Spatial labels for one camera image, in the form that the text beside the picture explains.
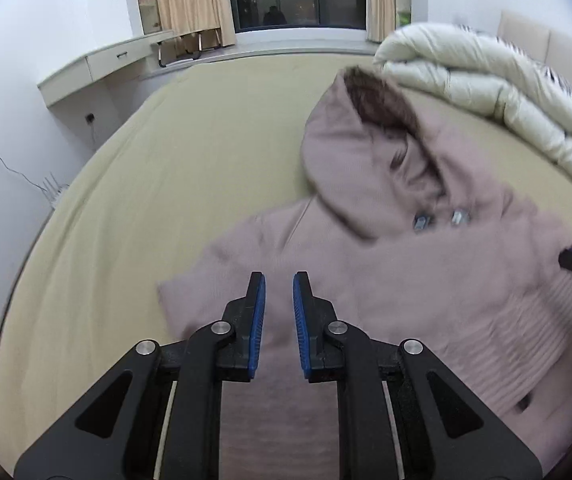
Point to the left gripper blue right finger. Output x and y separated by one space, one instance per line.
402 412

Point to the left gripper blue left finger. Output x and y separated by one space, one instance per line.
155 413

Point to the mauve hooded puffer coat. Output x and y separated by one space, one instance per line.
408 235

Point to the beige padded headboard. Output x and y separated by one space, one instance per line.
542 43

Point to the white folded duvet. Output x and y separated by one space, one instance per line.
487 76

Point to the white wifi router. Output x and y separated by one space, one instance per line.
53 190

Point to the bed with olive sheet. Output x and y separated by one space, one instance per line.
214 145

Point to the folding bed tray table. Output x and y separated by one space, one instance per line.
173 47

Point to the white wall desk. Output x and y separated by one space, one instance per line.
94 66

